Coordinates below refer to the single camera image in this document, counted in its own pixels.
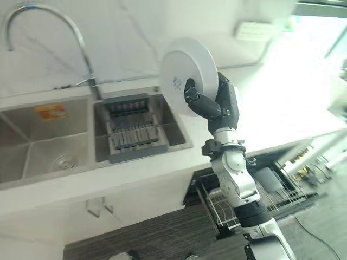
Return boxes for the chrome gooseneck faucet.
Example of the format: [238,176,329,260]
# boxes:
[4,5,103,100]

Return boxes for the grey plate in rack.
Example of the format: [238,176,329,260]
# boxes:
[255,167,282,193]

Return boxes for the white folded cloth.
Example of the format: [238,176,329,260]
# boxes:
[234,19,269,41]

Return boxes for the wire dishwasher rack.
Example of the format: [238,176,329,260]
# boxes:
[195,175,245,231]

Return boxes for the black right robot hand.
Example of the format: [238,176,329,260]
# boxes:
[183,71,240,132]

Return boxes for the white round plate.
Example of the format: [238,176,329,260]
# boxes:
[158,37,219,118]

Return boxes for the cabinet door handle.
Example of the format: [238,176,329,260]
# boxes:
[85,197,114,217]

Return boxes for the black floor cable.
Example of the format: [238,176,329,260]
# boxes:
[294,216,343,260]

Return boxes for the round sink drain strainer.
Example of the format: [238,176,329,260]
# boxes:
[53,154,75,171]

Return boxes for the orange sticker label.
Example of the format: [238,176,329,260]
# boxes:
[33,103,69,121]

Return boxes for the open black dishwasher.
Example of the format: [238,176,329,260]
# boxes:
[183,135,347,241]

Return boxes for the stainless steel double sink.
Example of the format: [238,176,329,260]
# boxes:
[0,86,195,184]

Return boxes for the grey sink drain rack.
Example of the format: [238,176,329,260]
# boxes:
[102,93,169,164]

